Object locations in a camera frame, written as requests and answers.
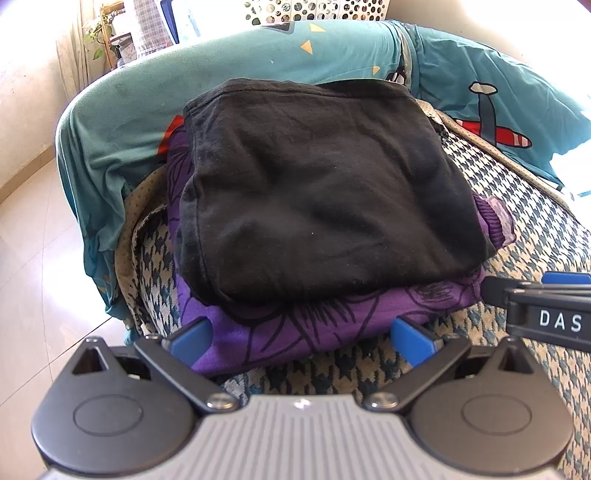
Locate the grey checked fabric cover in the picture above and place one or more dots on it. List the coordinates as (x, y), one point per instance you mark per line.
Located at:
(150, 27)

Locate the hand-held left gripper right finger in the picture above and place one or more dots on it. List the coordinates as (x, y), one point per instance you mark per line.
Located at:
(411, 342)

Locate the black t-shirt with red print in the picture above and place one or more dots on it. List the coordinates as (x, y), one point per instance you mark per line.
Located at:
(323, 184)

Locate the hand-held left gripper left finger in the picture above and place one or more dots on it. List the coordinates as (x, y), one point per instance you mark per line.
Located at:
(194, 339)

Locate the white perforated laundry basket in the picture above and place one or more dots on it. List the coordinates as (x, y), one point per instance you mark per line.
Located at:
(314, 10)

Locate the blue airplane print bed sheet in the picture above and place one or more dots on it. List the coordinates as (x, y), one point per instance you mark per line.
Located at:
(138, 92)

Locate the wooden plant stand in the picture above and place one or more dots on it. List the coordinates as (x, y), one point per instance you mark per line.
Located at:
(113, 41)

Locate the beige curtain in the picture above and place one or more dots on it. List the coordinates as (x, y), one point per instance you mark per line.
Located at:
(71, 60)

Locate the green potted plant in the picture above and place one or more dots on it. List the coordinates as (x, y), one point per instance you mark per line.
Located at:
(99, 32)

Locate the purple cloth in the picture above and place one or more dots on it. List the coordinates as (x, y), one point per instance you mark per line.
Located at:
(286, 327)

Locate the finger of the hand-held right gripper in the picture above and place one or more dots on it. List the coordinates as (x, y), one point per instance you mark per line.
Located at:
(496, 288)
(565, 278)

